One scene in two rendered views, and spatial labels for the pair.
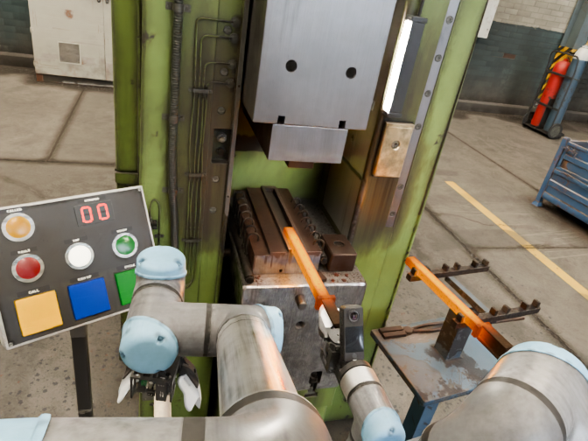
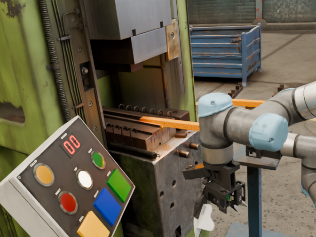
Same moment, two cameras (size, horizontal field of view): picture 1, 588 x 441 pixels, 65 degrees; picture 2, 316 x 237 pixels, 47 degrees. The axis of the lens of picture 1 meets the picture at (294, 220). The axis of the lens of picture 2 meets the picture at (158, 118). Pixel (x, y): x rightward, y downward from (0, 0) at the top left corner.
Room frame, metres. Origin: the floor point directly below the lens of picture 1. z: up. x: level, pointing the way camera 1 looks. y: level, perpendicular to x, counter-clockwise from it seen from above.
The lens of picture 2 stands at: (0.02, 0.69, 1.55)
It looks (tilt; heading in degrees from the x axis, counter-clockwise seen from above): 22 degrees down; 328
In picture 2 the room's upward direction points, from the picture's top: 7 degrees counter-clockwise
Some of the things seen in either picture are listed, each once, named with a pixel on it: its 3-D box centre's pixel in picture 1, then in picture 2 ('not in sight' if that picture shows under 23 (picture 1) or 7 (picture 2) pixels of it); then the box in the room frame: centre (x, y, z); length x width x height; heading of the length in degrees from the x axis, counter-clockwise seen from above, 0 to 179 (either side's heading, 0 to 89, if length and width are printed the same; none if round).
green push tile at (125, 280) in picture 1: (133, 284); (118, 185); (0.85, 0.34, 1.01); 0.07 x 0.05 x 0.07; 134
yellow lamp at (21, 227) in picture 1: (17, 227); (43, 174); (0.77, 0.54, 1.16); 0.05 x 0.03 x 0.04; 109
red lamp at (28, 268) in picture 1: (28, 268); (67, 202); (0.74, 0.51, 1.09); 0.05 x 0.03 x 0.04; 109
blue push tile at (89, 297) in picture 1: (88, 297); (106, 207); (0.78, 0.41, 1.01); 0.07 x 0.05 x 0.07; 134
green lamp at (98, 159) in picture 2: (125, 245); (98, 160); (0.88, 0.37, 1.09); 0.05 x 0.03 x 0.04; 109
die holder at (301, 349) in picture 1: (276, 287); (137, 173); (1.36, 0.02, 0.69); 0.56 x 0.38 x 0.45; 19
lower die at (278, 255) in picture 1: (272, 225); (122, 127); (1.33, 0.07, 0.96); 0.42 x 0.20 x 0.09; 19
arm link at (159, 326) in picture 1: (164, 328); (260, 126); (0.49, 0.15, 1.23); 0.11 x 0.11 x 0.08; 12
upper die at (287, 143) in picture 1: (288, 118); (108, 43); (1.33, 0.07, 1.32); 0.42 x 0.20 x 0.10; 19
